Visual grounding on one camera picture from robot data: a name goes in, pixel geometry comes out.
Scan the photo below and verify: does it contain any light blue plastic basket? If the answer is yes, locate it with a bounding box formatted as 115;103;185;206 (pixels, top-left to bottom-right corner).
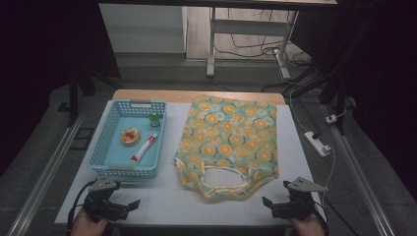
89;99;167;180

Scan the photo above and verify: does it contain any grey cabinet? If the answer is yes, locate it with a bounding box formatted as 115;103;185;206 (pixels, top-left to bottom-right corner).
98;3;188;54

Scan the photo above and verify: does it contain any white metal desk frame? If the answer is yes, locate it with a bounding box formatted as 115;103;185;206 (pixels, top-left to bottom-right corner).
206;6;300;80

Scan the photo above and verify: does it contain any tangle of black cables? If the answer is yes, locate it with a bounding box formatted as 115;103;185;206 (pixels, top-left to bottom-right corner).
214;9;312;67

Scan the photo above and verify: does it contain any aluminium rail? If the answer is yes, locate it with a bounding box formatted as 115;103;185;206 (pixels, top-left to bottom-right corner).
6;109;87;236
323;104;396;236

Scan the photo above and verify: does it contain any small bottle with green cap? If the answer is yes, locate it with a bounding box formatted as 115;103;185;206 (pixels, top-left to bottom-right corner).
149;112;163;129

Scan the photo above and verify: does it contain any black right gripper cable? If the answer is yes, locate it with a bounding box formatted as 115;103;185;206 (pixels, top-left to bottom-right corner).
311;201;329;236

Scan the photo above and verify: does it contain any white power strip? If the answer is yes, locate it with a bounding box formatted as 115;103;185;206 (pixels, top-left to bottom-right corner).
303;131;331;157

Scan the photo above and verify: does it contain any black floor plate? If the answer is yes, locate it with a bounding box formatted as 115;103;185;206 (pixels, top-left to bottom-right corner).
70;127;96;151

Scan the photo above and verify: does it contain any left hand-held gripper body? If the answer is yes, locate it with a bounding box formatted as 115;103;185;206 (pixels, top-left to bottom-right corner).
83;177;130;222

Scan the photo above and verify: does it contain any person's left hand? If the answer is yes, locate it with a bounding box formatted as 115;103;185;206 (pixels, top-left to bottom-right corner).
70;207;110;236

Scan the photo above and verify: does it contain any floral yellow green cloth bag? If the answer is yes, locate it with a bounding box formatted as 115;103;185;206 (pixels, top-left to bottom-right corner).
173;94;279;203

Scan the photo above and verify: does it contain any white board mat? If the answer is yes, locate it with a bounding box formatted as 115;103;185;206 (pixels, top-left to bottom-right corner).
54;99;328;227

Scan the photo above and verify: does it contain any long white cable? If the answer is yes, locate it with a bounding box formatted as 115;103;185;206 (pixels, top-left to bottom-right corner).
278;63;309;135

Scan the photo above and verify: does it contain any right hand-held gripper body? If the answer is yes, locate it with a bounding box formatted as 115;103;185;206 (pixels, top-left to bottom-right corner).
270;176;329;221

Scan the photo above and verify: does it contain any person's right hand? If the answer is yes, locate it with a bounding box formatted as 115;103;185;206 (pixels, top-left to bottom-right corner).
289;211;327;236

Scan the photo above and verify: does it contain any red and white tube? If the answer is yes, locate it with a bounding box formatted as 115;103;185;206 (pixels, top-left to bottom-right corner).
130;133;158;164

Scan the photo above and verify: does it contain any black metal stand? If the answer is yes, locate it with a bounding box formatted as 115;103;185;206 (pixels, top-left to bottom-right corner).
288;16;365;136
67;32;123;128

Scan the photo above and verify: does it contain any thin white cable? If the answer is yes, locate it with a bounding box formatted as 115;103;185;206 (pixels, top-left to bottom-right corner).
322;146;337;208

